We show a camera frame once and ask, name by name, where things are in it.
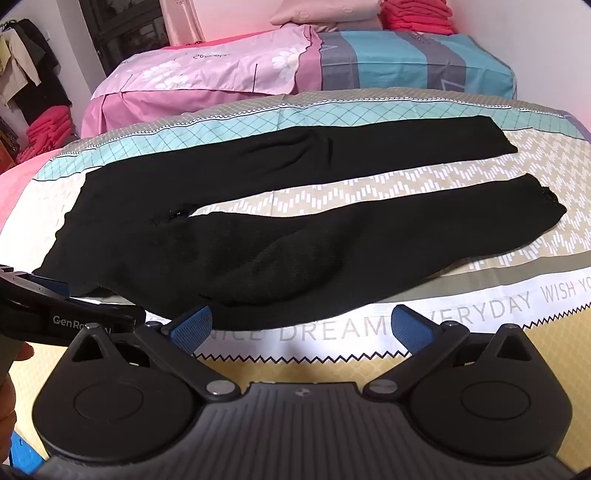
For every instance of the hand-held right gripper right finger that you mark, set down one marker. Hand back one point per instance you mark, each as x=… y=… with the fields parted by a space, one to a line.
x=407 y=326

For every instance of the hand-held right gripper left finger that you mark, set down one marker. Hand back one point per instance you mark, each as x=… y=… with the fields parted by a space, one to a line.
x=193 y=326

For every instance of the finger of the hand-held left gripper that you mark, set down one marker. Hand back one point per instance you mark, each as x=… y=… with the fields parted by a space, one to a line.
x=129 y=316

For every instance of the black pants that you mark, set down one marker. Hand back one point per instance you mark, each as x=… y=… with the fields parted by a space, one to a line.
x=258 y=258

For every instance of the person's left hand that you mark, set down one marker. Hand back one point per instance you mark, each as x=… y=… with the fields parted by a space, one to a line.
x=9 y=392

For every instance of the blue plastic object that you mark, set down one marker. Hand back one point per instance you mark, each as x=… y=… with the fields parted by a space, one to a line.
x=18 y=450

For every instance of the patterned teal beige bed sheet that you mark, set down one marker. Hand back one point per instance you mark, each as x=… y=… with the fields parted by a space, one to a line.
x=415 y=194

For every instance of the pink quilt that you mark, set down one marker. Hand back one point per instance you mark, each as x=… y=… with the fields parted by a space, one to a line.
x=18 y=180

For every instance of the low pile of red clothes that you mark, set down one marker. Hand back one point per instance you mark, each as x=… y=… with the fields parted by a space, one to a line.
x=48 y=127

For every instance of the hanging dark clothes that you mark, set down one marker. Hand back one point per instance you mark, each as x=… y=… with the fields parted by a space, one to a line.
x=27 y=69

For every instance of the pink floral bed sheet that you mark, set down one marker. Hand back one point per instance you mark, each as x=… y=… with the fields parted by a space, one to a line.
x=198 y=69

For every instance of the blue grey striped bed sheet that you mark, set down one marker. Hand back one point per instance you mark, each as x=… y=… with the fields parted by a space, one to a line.
x=415 y=60

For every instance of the pink curtain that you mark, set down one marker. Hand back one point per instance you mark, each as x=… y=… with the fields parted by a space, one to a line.
x=184 y=21

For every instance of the tall stack of red clothes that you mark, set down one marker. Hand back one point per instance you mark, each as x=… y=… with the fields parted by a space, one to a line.
x=415 y=16

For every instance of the pink pillow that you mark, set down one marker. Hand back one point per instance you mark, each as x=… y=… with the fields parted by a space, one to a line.
x=323 y=11

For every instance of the dark window frame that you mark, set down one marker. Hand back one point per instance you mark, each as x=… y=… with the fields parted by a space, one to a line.
x=122 y=32

